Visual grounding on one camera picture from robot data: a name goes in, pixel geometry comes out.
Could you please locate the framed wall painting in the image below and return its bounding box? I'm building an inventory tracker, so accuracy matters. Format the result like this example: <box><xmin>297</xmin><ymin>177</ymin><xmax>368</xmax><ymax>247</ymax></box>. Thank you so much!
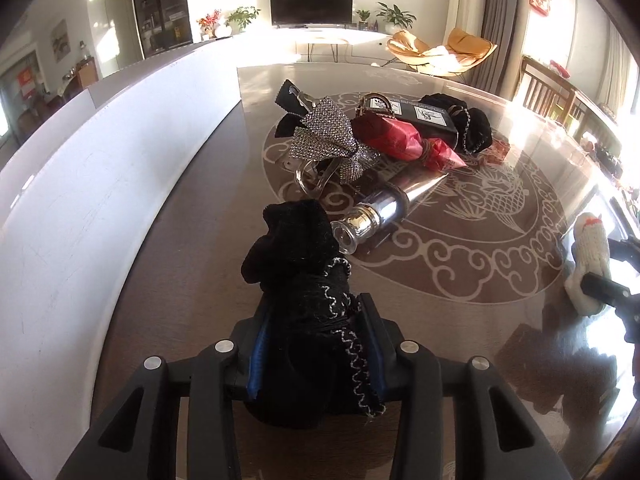
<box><xmin>51</xmin><ymin>20</ymin><xmax>70</xmax><ymax>63</ymax></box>

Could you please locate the green potted plant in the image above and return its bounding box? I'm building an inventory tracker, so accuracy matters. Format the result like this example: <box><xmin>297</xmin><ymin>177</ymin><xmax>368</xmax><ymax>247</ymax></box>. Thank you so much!
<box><xmin>226</xmin><ymin>6</ymin><xmax>260</xmax><ymax>34</ymax></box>
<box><xmin>376</xmin><ymin>2</ymin><xmax>416</xmax><ymax>35</ymax></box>

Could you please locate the silver cone bottle stopper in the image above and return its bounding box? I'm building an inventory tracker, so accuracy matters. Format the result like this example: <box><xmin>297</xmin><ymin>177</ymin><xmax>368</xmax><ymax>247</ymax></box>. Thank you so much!
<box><xmin>331</xmin><ymin>166</ymin><xmax>448</xmax><ymax>255</ymax></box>

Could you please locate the red flower plant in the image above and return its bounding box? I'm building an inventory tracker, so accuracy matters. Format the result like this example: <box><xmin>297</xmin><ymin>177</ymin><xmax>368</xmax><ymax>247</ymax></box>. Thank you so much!
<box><xmin>196</xmin><ymin>10</ymin><xmax>220</xmax><ymax>40</ymax></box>

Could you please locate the black flat television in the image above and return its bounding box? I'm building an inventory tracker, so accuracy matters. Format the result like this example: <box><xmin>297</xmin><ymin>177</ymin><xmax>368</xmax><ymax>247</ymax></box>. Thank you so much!
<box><xmin>269</xmin><ymin>0</ymin><xmax>354</xmax><ymax>27</ymax></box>

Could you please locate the white cardboard sorting box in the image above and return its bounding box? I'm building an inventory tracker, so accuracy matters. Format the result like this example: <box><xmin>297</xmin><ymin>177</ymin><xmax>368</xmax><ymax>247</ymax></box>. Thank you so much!
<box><xmin>1</xmin><ymin>40</ymin><xmax>240</xmax><ymax>479</ymax></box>

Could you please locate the black lace trimmed glove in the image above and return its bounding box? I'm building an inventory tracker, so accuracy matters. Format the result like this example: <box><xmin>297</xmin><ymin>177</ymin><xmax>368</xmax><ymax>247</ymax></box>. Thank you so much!
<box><xmin>241</xmin><ymin>200</ymin><xmax>385</xmax><ymax>429</ymax></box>

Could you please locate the green potted plant right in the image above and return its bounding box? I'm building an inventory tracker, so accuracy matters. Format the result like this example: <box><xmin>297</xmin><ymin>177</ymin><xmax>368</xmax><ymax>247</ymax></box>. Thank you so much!
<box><xmin>376</xmin><ymin>2</ymin><xmax>416</xmax><ymax>35</ymax></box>

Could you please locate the grey curtain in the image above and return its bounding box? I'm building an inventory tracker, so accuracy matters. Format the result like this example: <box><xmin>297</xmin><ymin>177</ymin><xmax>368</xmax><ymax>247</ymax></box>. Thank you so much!
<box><xmin>472</xmin><ymin>0</ymin><xmax>518</xmax><ymax>96</ymax></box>

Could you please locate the wooden chair by window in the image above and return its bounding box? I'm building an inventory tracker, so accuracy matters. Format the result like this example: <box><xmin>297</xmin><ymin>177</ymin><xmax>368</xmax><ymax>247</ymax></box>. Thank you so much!
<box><xmin>513</xmin><ymin>55</ymin><xmax>622</xmax><ymax>156</ymax></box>

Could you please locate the black soap bar box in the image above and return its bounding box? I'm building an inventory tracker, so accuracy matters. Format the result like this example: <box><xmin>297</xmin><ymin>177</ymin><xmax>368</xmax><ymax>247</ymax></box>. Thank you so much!
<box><xmin>357</xmin><ymin>93</ymin><xmax>459</xmax><ymax>148</ymax></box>

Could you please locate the rhinestone bow hair clip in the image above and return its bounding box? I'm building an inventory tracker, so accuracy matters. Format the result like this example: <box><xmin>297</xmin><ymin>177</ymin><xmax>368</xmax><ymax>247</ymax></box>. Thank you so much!
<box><xmin>274</xmin><ymin>79</ymin><xmax>381</xmax><ymax>198</ymax></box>

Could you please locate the orange lounge chair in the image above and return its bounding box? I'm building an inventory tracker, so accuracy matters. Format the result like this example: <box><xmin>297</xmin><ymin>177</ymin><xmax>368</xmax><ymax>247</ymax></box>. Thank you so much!
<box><xmin>386</xmin><ymin>27</ymin><xmax>498</xmax><ymax>78</ymax></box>

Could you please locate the dark glass display cabinet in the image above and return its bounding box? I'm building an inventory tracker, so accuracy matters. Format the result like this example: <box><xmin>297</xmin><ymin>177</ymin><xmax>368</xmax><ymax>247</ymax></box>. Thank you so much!
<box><xmin>132</xmin><ymin>0</ymin><xmax>193</xmax><ymax>58</ymax></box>

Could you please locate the black fuzzy glove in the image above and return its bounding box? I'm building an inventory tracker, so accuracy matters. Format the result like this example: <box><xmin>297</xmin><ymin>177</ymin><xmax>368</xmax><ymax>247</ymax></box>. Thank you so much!
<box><xmin>420</xmin><ymin>93</ymin><xmax>492</xmax><ymax>156</ymax></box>

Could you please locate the green potted plant left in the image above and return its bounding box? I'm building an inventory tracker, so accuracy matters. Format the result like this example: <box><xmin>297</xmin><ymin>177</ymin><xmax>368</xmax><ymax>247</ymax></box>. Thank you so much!
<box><xmin>226</xmin><ymin>6</ymin><xmax>260</xmax><ymax>34</ymax></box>

